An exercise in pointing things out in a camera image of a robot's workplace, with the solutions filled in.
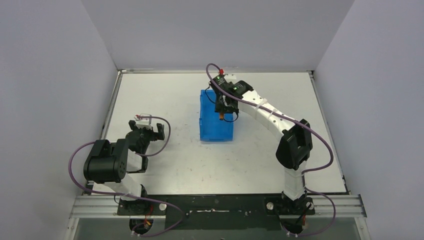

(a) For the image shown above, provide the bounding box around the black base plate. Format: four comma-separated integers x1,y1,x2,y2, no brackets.
117,193,316,234

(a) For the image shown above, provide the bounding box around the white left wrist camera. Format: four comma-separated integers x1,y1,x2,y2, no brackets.
134,114,152,129

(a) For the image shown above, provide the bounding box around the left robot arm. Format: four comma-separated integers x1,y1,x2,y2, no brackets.
83,119,165,216

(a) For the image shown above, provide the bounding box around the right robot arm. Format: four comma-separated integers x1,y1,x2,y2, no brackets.
210,74,313,215

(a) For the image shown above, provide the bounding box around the aluminium frame rail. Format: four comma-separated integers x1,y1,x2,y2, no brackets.
64,193,371,240

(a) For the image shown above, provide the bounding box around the blue plastic bin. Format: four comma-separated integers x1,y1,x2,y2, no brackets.
199,89,234,142

